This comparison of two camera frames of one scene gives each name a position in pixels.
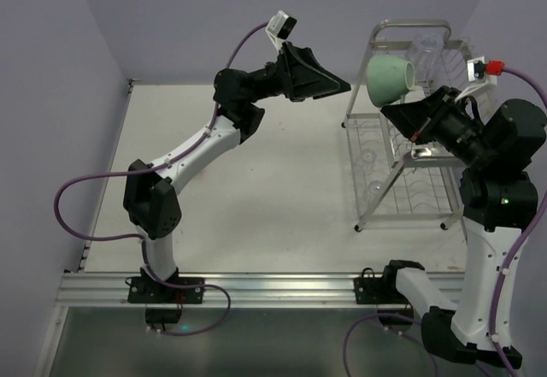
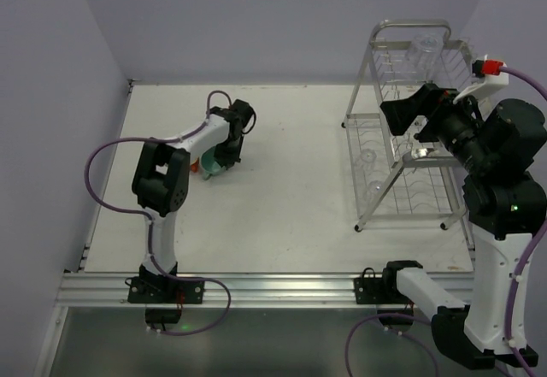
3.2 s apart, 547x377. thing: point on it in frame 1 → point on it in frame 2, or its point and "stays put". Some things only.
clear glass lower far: (367, 160) stays put
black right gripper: (430, 117) stays put
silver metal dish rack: (391, 173) stays put
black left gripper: (289, 74) → (231, 150)
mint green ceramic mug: (388, 79) → (209, 164)
